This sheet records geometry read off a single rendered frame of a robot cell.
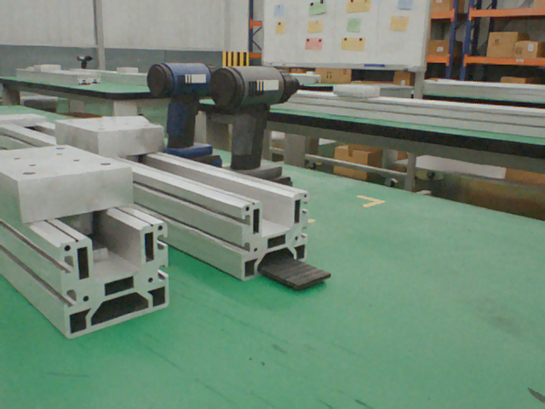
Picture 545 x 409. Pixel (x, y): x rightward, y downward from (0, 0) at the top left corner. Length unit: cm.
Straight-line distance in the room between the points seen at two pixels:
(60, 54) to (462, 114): 1167
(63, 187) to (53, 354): 15
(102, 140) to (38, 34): 1219
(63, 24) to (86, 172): 1269
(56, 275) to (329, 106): 199
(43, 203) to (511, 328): 44
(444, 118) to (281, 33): 250
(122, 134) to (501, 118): 144
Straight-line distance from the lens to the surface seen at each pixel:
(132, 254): 51
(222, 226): 58
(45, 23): 1309
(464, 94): 409
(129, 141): 83
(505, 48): 1077
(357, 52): 389
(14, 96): 584
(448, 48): 1123
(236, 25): 914
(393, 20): 373
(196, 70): 101
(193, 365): 44
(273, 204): 62
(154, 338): 48
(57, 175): 52
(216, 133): 298
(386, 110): 220
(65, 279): 47
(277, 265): 60
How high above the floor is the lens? 101
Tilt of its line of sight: 15 degrees down
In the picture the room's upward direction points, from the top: 1 degrees clockwise
